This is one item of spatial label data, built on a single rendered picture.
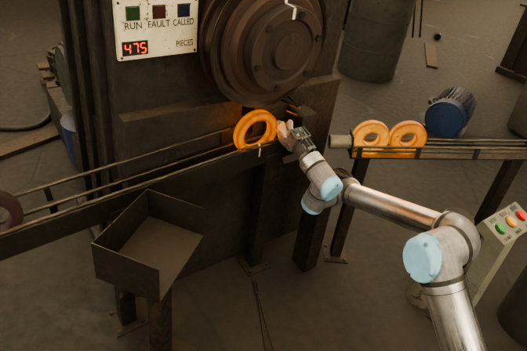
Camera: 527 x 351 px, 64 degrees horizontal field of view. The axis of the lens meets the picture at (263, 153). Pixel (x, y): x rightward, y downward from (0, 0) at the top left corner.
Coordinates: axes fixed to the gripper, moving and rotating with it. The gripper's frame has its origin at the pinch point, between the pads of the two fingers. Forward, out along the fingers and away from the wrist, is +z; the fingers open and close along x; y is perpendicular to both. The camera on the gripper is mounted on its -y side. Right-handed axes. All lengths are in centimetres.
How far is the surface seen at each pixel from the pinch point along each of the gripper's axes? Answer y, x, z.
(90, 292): -77, 76, -7
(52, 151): -112, 65, 103
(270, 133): 0.1, 6.2, -3.4
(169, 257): -5, 61, -34
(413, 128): 12, -47, -27
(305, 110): 5.5, -10.9, -0.7
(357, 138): 0.9, -29.7, -17.5
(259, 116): 8.6, 12.9, -0.5
